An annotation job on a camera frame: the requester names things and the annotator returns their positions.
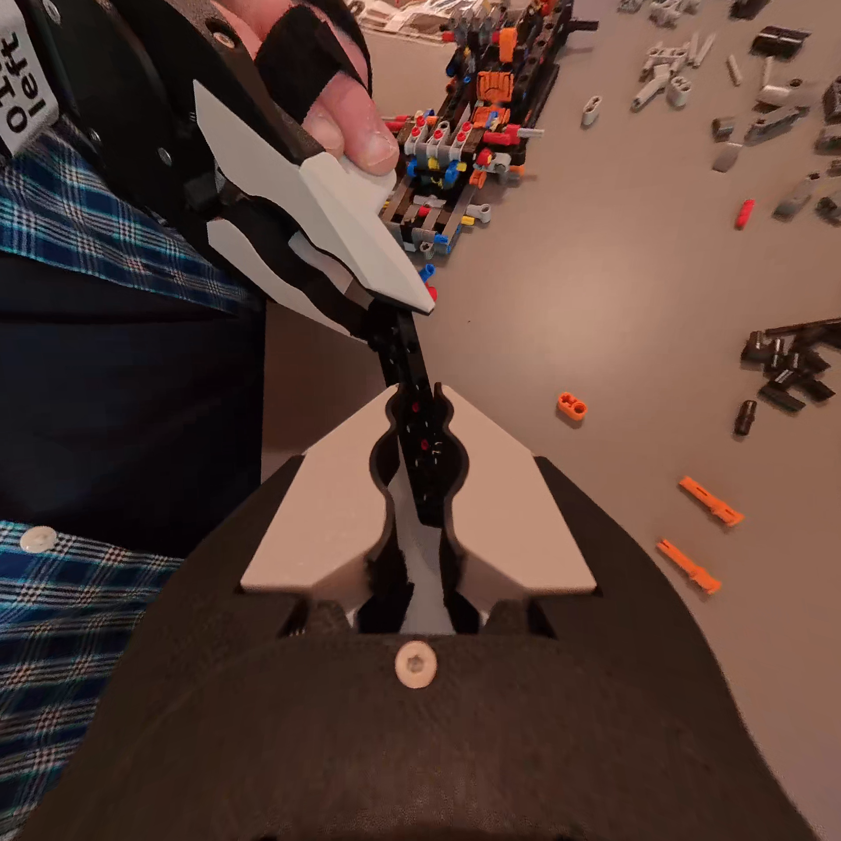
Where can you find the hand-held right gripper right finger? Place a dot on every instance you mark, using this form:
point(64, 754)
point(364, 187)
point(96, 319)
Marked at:
point(519, 519)

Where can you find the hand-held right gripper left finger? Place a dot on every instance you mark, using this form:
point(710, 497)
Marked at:
point(322, 519)

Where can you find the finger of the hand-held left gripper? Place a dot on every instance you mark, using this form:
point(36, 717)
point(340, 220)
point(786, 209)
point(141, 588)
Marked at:
point(249, 269)
point(341, 217)

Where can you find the black lego frame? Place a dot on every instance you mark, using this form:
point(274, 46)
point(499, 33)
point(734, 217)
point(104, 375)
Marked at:
point(420, 453)

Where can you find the orange lego short beam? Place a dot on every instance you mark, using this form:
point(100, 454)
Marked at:
point(571, 406)

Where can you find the lego car chassis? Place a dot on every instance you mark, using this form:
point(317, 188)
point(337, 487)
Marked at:
point(486, 125)

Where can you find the orange lego pin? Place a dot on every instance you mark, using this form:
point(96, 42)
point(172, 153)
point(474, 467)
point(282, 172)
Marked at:
point(709, 500)
point(688, 566)

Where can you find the pile of black lego pieces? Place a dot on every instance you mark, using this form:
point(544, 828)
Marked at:
point(788, 374)

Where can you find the red lego pin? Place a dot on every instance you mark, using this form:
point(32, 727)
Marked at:
point(744, 213)

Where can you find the pile of grey lego pieces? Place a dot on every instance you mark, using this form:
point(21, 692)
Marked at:
point(769, 121)

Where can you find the person's left hand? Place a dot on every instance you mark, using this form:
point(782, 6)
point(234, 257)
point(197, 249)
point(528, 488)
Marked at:
point(358, 131)

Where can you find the dark navy t-shirt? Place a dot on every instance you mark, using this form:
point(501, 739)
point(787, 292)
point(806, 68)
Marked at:
point(131, 407)

